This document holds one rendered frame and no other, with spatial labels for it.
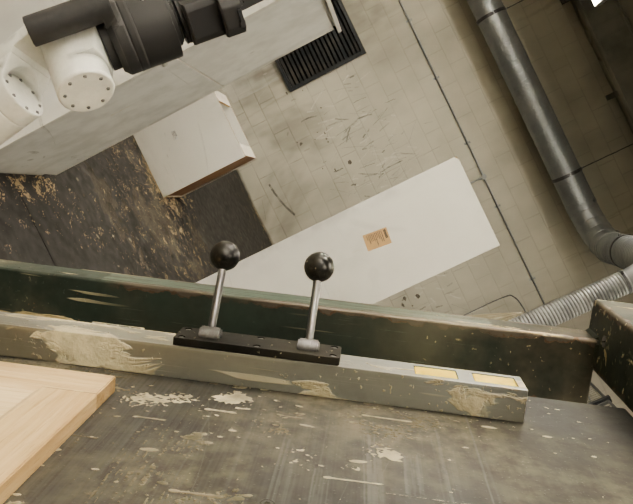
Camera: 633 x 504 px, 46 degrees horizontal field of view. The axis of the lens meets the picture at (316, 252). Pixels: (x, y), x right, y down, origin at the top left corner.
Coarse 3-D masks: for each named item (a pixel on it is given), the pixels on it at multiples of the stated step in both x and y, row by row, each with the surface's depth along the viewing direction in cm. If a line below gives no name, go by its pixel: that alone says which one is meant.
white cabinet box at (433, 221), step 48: (384, 192) 436; (432, 192) 433; (288, 240) 445; (336, 240) 442; (384, 240) 438; (432, 240) 435; (480, 240) 432; (288, 288) 447; (336, 288) 444; (384, 288) 441
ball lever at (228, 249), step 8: (216, 248) 92; (224, 248) 91; (232, 248) 92; (216, 256) 91; (224, 256) 91; (232, 256) 92; (216, 264) 92; (224, 264) 92; (232, 264) 92; (224, 272) 92; (216, 280) 92; (216, 288) 91; (216, 296) 91; (216, 304) 90; (216, 312) 90; (216, 320) 90; (200, 328) 89; (208, 328) 89; (216, 328) 89; (200, 336) 88; (208, 336) 88; (216, 336) 88
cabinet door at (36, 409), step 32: (0, 384) 76; (32, 384) 76; (64, 384) 77; (96, 384) 78; (0, 416) 69; (32, 416) 69; (64, 416) 70; (0, 448) 62; (32, 448) 63; (0, 480) 57
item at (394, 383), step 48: (0, 336) 89; (48, 336) 88; (96, 336) 88; (144, 336) 90; (240, 384) 88; (288, 384) 87; (336, 384) 87; (384, 384) 86; (432, 384) 86; (480, 384) 85
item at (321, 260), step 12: (312, 264) 91; (324, 264) 91; (312, 276) 91; (324, 276) 91; (312, 288) 91; (312, 300) 90; (312, 312) 90; (312, 324) 89; (312, 336) 89; (300, 348) 88; (312, 348) 88
